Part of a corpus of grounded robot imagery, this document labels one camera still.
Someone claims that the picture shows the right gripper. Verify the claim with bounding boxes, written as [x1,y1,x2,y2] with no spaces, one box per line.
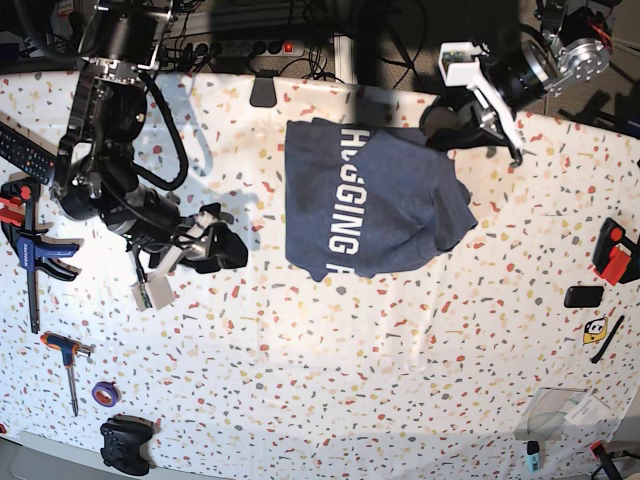
[129,203,248,310]

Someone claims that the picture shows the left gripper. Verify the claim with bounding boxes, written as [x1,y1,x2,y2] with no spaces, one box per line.
[419,42,523,165]

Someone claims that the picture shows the blue grey T-shirt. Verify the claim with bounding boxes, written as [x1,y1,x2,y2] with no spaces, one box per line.
[285,118,477,282]

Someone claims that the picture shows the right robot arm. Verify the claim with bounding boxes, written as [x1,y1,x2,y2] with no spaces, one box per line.
[51,1,248,311]

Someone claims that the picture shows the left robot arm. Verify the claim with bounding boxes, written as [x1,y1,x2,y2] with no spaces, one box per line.
[420,1,618,167]

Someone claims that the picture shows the white table leg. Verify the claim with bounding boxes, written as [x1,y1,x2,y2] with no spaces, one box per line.
[333,35,358,84]

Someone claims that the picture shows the black table clip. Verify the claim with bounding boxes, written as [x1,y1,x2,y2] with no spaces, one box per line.
[249,70,278,108]

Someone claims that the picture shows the white power strip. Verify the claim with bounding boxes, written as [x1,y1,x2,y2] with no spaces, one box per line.
[193,40,306,58]

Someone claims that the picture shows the purple tape roll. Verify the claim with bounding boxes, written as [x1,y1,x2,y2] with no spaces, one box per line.
[91,381,121,408]

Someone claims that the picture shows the black TV remote control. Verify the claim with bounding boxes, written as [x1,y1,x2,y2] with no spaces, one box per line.
[0,123,57,186]

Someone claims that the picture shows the red black clamp right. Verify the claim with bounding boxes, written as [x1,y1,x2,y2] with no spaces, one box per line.
[592,218,639,286]

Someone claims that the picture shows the small black case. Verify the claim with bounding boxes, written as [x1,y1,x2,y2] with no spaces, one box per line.
[564,285,604,308]

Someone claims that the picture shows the black game controller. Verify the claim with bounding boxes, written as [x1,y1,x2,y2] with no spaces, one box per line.
[100,415,155,477]

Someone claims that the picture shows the yellow cartoon sticker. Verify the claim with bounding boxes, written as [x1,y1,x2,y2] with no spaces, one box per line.
[583,316,608,345]

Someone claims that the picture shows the black pen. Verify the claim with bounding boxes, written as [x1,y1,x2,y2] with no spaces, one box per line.
[590,315,625,364]

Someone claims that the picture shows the clear plastic bag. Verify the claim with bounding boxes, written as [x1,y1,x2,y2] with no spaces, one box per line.
[514,387,587,442]

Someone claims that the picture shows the white paper card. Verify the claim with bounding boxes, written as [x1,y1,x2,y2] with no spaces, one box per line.
[565,394,610,428]

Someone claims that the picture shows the light blue highlighter marker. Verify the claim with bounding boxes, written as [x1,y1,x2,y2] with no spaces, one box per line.
[526,440,541,473]

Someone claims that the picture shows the orange black tool bottom right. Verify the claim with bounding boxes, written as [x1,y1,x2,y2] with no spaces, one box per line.
[590,441,623,480]

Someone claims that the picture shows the orange blue T-handle screwdriver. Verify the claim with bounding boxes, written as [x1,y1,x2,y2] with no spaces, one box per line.
[40,332,94,417]

